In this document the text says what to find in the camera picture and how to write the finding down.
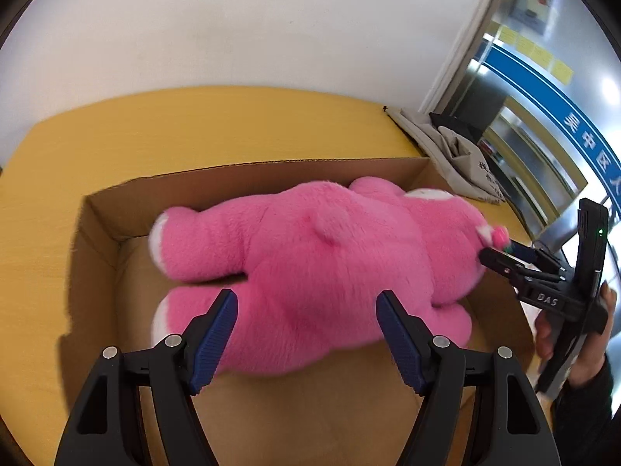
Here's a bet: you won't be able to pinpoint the cartoon poster on glass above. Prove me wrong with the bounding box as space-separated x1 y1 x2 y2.
510 0 553 35

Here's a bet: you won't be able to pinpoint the person right hand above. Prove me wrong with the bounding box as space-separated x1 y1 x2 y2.
533 280 618 389

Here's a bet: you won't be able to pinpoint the pink bear plush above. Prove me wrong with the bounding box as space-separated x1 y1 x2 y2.
148 177 510 376

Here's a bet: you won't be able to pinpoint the yellow sticky notes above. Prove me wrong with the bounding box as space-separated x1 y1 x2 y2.
486 21 574 85

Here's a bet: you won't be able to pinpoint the blue window banner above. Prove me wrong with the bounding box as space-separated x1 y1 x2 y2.
482 43 620 209

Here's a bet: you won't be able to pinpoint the grey canvas tote bag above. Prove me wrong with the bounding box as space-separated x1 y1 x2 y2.
383 106 505 204

